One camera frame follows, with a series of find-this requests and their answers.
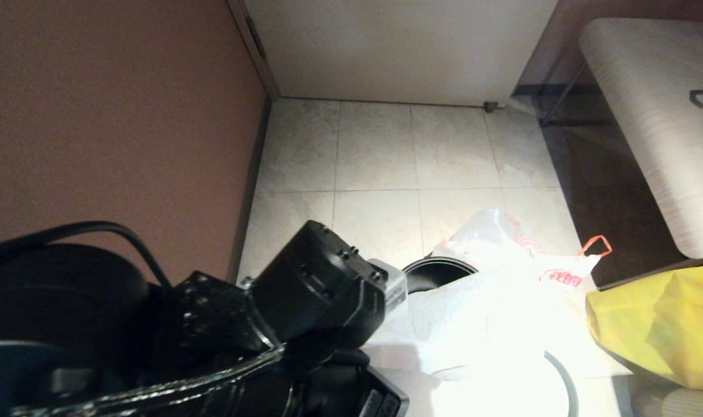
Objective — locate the dark baseboard strip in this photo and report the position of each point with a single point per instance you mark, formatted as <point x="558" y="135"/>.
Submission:
<point x="252" y="185"/>

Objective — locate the white plastic bag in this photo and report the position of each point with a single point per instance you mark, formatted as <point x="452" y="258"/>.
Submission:
<point x="473" y="324"/>

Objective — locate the yellow plastic bag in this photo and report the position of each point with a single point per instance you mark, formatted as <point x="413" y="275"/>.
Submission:
<point x="658" y="330"/>

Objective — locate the thin metal table leg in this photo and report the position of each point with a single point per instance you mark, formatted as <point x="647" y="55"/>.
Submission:
<point x="563" y="92"/>

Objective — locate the white door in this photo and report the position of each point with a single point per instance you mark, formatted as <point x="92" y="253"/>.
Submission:
<point x="397" y="52"/>

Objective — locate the grey door frame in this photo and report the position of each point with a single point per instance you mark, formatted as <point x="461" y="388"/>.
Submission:
<point x="255" y="46"/>

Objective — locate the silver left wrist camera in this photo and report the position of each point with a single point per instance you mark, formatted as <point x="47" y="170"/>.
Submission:
<point x="381" y="406"/>

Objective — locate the black round trash bin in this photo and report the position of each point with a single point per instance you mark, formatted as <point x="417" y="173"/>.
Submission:
<point x="438" y="272"/>

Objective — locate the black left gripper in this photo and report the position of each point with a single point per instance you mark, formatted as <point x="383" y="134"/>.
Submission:
<point x="316" y="284"/>

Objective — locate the small metal door stopper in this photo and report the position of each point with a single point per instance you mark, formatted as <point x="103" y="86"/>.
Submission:
<point x="490" y="106"/>

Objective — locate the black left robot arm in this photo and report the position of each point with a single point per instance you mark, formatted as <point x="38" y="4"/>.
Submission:
<point x="67" y="301"/>

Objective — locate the cream ribbed cylinder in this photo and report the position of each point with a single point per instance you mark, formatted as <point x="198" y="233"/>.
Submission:
<point x="676" y="404"/>

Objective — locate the beige woodgrain table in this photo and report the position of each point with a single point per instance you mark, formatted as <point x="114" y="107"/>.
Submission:
<point x="664" y="116"/>

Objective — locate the white red-printed trash bag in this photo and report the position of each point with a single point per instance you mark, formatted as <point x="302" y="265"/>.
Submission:
<point x="502" y="243"/>

